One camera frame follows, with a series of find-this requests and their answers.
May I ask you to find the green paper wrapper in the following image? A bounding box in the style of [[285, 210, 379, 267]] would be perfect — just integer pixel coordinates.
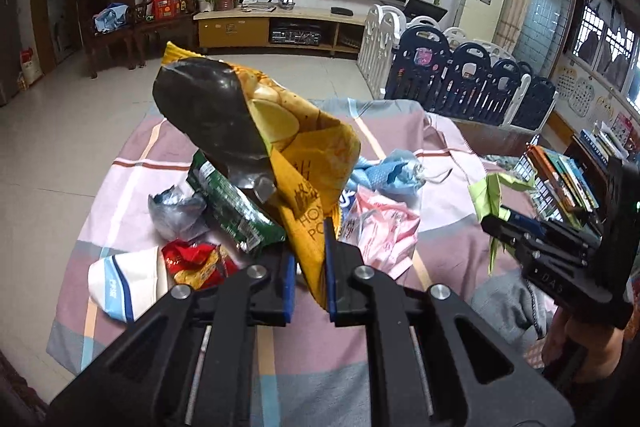
[[467, 171, 536, 275]]

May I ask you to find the pink plastic bag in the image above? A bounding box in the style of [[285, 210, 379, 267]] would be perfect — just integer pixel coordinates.
[[340, 185, 420, 280]]

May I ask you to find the green snack bag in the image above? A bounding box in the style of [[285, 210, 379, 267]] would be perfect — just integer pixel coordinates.
[[186, 150, 286, 256]]

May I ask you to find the grey plastic bag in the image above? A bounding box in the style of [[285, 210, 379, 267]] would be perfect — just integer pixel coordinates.
[[148, 185, 208, 242]]

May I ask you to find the yellow potato chip bag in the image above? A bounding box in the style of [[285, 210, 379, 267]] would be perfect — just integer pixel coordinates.
[[152, 43, 361, 308]]

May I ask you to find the person's right hand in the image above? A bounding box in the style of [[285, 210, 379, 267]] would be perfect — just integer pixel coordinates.
[[541, 308, 624, 383]]

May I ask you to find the stack of books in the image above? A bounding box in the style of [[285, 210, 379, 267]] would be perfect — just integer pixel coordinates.
[[525, 122, 628, 227]]

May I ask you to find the red snack packet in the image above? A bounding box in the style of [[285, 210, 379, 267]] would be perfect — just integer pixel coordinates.
[[160, 239, 239, 291]]

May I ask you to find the pink plaid bed sheet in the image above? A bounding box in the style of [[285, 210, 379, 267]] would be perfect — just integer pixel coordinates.
[[45, 95, 566, 427]]

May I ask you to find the light blue face mask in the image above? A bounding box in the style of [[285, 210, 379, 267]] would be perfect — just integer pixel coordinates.
[[345, 150, 452, 197]]

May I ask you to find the white blue paper cup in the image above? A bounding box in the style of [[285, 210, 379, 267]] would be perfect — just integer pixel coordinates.
[[88, 247, 169, 323]]

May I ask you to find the navy white baby fence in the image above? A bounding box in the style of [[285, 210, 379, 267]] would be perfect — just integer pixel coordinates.
[[357, 4, 558, 132]]

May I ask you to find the wooden TV cabinet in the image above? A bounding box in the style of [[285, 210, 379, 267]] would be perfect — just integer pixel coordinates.
[[193, 8, 366, 56]]

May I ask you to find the dark wooden armchair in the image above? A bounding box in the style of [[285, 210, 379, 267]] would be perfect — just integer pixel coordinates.
[[77, 0, 196, 79]]

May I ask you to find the red gift box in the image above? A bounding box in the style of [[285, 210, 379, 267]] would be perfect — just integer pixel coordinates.
[[153, 0, 194, 20]]

